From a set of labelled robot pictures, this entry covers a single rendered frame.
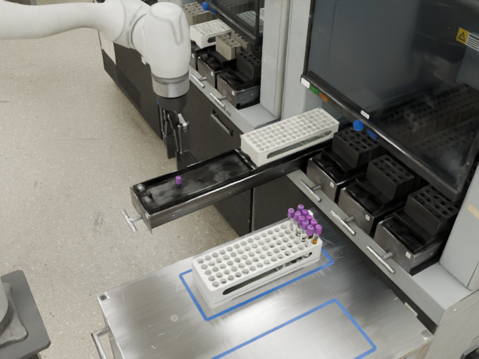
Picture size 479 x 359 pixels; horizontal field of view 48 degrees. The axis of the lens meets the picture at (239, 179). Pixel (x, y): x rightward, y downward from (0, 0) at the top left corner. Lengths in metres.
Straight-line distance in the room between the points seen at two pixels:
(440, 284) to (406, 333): 0.26
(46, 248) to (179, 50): 1.50
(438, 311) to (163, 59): 0.90
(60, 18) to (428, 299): 1.07
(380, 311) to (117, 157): 1.97
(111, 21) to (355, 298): 0.85
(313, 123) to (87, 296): 1.20
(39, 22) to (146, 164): 1.84
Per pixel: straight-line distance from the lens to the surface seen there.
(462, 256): 1.44
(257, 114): 1.92
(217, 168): 1.58
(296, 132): 1.64
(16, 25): 1.08
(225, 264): 1.23
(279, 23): 1.74
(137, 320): 1.23
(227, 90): 1.96
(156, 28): 1.23
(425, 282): 1.47
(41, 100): 3.51
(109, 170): 2.87
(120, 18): 1.33
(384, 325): 1.25
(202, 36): 2.14
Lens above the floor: 1.83
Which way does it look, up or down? 42 degrees down
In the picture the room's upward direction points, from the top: 1 degrees clockwise
